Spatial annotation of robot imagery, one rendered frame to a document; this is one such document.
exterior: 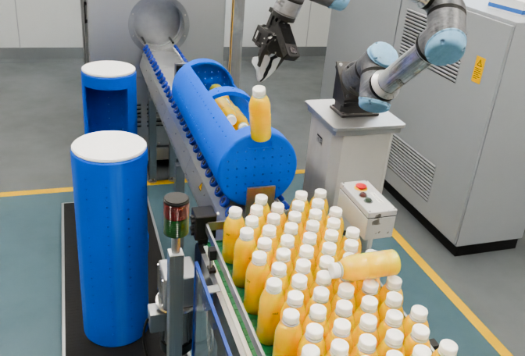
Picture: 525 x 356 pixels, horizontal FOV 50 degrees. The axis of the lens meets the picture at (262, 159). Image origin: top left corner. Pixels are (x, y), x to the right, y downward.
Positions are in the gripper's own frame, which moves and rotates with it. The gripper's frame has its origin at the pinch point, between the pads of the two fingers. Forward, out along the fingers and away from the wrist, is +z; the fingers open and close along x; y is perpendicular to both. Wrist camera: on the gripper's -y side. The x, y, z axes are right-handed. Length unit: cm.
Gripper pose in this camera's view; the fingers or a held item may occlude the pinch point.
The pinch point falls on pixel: (262, 78)
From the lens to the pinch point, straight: 170.7
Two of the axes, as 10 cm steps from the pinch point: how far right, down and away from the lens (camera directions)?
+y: -5.2, -5.7, 6.4
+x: -7.7, -0.2, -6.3
